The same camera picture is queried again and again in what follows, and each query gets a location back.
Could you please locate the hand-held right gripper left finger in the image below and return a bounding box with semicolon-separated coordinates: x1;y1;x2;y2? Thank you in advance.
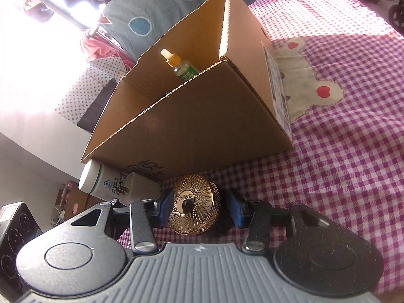
67;191;175;255

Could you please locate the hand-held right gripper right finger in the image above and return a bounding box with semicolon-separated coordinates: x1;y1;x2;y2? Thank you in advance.
225;190;323;255

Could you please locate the round gold jar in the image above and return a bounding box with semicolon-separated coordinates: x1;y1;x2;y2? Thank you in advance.
166;173;222;236

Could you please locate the cardboard box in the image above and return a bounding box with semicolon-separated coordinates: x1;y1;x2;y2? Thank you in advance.
80;0;294;184

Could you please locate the green dropper bottle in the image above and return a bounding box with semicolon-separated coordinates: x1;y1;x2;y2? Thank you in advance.
160;48;201;81

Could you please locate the small beige box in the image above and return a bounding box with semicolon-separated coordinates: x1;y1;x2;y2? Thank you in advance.
114;172;163;208

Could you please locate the brown cardboard carton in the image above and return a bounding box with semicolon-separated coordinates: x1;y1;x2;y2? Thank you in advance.
55;182;89;225

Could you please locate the white plastic bottle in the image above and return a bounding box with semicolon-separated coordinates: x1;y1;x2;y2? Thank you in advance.
78;159;127;197

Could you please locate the purple checked bedsheet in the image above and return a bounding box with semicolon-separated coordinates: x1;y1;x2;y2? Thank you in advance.
116;0;404;291

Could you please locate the dark wooden panel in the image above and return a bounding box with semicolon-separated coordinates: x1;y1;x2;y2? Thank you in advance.
79;78;119;132

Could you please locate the white polka-dot cloth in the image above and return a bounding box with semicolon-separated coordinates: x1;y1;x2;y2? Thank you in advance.
55;55;140;127

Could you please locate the pink cloth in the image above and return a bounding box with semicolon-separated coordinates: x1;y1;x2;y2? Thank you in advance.
79;28;127;63

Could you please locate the blue patterned pillow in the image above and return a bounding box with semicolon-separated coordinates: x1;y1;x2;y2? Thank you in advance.
100;0;285;64

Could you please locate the metal rail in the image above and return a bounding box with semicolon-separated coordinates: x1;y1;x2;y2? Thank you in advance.
23;0;105;36

